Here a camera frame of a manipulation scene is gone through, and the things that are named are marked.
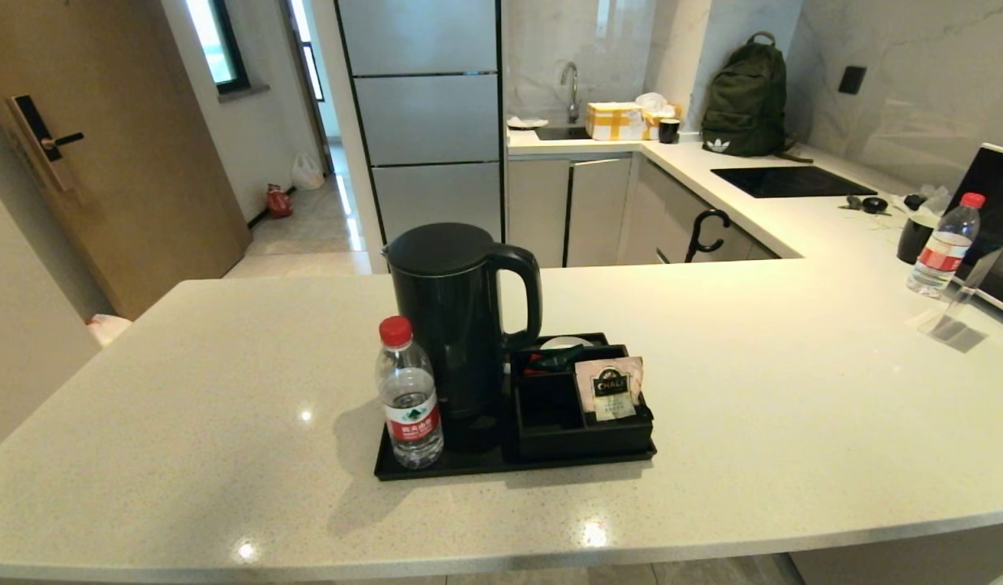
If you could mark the black mug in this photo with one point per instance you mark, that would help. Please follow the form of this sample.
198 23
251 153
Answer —
669 130

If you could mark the white framed black appliance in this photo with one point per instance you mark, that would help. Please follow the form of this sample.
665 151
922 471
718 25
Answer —
996 187

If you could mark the clear acrylic sign holder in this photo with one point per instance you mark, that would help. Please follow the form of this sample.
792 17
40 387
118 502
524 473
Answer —
952 325

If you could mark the white plate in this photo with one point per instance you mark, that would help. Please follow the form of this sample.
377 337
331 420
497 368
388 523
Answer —
527 122

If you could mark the silver refrigerator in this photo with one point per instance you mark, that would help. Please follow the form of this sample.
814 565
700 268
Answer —
424 114

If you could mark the black compartment organizer box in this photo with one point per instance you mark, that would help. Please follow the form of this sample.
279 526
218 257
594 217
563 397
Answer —
550 435

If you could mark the dark green red sachet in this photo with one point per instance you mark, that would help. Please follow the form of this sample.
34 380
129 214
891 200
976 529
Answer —
558 357

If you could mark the dark kitchen sink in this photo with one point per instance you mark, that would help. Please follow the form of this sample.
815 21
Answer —
562 132

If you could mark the chrome sink faucet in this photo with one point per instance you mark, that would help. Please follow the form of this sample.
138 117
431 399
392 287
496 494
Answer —
572 89

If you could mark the wooden door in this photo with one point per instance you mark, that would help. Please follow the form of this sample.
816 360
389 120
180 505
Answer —
144 162

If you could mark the pink tea bag packet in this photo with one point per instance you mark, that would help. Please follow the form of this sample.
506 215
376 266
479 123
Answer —
611 390

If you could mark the black rectangular serving tray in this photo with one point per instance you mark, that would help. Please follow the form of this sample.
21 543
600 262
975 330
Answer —
485 463

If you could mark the red bag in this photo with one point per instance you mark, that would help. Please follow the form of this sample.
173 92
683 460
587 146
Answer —
279 201

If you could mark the black key fob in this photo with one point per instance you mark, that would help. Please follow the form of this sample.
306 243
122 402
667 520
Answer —
875 205

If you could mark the clear water bottle green logo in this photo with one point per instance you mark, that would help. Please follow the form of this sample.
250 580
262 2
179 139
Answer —
410 406

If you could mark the green backpack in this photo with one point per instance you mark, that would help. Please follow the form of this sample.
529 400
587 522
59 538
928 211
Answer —
745 97

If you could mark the dark framed window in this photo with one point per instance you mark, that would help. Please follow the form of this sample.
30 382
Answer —
229 41

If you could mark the grey cabinet door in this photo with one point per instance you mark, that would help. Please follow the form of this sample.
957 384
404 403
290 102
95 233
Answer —
538 211
598 211

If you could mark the black wall socket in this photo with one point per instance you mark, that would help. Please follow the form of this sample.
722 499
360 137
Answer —
853 79

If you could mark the black electric kettle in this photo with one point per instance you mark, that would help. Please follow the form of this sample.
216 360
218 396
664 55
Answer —
456 309

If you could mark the crumpled white bag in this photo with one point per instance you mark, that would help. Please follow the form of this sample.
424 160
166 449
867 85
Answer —
652 100

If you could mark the crumpled clear plastic wrap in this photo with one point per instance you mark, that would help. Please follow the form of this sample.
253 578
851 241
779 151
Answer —
935 199

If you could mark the black cylindrical container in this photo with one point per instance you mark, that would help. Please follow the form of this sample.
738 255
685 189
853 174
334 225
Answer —
914 240

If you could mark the black induction cooktop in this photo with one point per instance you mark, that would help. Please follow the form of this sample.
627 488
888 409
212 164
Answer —
785 180

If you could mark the clear water bottle red label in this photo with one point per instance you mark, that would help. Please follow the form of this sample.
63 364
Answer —
944 252

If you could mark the grey corner cabinet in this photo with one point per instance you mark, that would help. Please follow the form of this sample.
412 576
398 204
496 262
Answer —
659 219

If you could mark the white box yellow tape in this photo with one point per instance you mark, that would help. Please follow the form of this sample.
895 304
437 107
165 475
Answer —
615 120

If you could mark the white plastic bag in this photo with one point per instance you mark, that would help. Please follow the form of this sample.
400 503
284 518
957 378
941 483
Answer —
308 172

